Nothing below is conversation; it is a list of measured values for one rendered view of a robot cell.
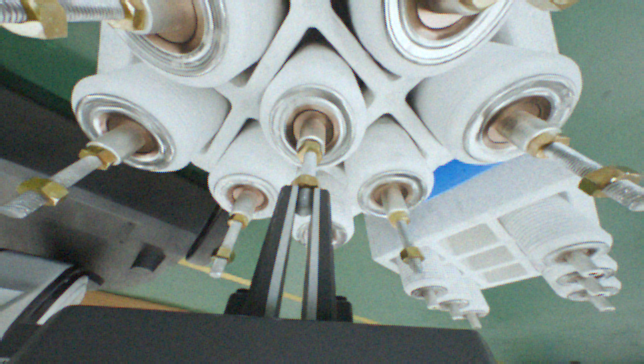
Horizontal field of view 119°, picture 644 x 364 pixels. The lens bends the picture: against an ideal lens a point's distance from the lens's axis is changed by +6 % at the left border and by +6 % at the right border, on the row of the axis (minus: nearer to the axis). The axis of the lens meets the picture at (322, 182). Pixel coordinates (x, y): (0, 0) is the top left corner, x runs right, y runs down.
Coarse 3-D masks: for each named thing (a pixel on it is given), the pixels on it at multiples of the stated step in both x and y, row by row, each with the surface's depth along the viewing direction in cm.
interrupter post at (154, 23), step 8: (144, 0) 9; (152, 0) 9; (160, 0) 10; (168, 0) 10; (176, 0) 11; (144, 8) 9; (152, 8) 9; (160, 8) 10; (168, 8) 10; (176, 8) 11; (152, 16) 10; (160, 16) 10; (168, 16) 11; (176, 16) 11; (184, 16) 12; (152, 24) 10; (160, 24) 10; (168, 24) 11; (176, 24) 11; (136, 32) 10; (144, 32) 10; (152, 32) 10
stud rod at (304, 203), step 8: (312, 152) 13; (304, 160) 13; (312, 160) 13; (304, 168) 12; (312, 168) 12; (304, 192) 10; (312, 192) 11; (304, 200) 10; (312, 200) 10; (296, 208) 10; (304, 208) 10; (304, 216) 10
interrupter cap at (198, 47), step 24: (192, 0) 11; (216, 0) 11; (192, 24) 12; (216, 24) 12; (144, 48) 13; (168, 48) 13; (192, 48) 13; (216, 48) 13; (168, 72) 13; (192, 72) 13
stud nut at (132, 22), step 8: (120, 0) 8; (128, 0) 9; (136, 0) 9; (128, 8) 9; (136, 8) 9; (128, 16) 9; (136, 16) 9; (144, 16) 9; (112, 24) 9; (120, 24) 9; (128, 24) 9; (136, 24) 9; (144, 24) 10
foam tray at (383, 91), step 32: (288, 0) 24; (320, 0) 16; (288, 32) 18; (320, 32) 26; (512, 32) 17; (544, 32) 17; (128, 64) 20; (256, 64) 28; (352, 64) 19; (256, 96) 22; (384, 96) 21; (224, 128) 24; (416, 128) 24; (192, 160) 28; (448, 160) 27
